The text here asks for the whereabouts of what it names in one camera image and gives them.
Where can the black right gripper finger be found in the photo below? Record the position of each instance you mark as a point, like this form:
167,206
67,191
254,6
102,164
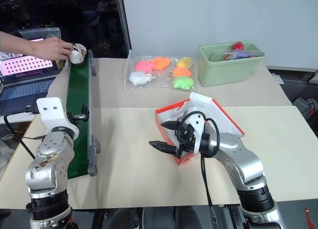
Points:
164,146
170,125

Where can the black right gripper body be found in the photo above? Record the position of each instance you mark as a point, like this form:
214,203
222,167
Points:
185,142

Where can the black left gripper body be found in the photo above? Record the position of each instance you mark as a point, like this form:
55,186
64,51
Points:
71,116

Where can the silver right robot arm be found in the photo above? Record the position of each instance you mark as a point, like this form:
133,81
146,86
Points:
244,164

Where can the person's bare forearm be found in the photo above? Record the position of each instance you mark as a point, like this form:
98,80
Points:
15,42

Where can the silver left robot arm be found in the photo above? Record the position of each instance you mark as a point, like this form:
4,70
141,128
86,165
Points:
47,162

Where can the orange and white shoebox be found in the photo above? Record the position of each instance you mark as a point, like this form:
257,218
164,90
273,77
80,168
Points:
218,109

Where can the person's bare hand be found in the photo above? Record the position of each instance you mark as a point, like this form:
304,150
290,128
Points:
51,49

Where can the green conveyor belt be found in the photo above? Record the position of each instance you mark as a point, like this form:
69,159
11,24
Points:
78,95

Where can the green squishy toy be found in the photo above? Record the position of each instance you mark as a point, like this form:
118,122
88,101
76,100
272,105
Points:
183,82

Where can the small orange squishy toy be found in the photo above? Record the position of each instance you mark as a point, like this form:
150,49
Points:
181,72

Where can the clear plastic bag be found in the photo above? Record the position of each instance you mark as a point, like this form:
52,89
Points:
159,71

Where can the white squishy toy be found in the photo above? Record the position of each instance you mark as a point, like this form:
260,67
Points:
138,77

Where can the open laptop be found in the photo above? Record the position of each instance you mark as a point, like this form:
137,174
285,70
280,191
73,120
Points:
24,72

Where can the pink squishy toy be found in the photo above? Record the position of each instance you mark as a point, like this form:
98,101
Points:
144,66

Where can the yellow squishy toy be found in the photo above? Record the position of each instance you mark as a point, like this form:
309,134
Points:
184,62

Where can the light green plastic bin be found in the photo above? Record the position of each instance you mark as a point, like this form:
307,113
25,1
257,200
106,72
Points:
223,70

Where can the red round toy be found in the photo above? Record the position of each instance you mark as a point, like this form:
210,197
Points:
238,46

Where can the grey and red device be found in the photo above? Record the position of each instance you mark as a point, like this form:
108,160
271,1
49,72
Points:
306,107

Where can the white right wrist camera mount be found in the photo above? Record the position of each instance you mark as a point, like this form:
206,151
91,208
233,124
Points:
197,129

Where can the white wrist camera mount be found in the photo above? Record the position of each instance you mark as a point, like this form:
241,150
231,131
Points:
53,112
197,129

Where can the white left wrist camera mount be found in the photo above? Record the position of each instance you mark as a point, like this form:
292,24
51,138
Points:
53,112

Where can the grey window frame post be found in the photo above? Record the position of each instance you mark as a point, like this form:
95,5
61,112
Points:
124,22

